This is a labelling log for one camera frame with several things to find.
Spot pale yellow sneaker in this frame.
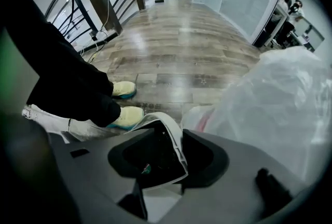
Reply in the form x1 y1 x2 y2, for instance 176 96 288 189
107 106 145 131
110 80 137 100

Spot plastic-bagged water jug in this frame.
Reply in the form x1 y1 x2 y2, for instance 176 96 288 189
181 46 332 185

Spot white office desk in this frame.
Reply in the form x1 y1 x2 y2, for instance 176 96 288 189
289 16 325 53

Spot person's black trousers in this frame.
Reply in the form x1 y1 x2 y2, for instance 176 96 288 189
4 0 122 129

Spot small grey trash bin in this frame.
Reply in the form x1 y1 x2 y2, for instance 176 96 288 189
124 111 189 208

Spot white cable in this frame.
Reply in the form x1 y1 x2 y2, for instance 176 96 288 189
77 0 110 63

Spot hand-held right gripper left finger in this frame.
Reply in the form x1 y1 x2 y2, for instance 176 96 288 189
14 123 158 224

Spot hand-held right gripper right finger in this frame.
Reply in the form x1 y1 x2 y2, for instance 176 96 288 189
160 129 305 224

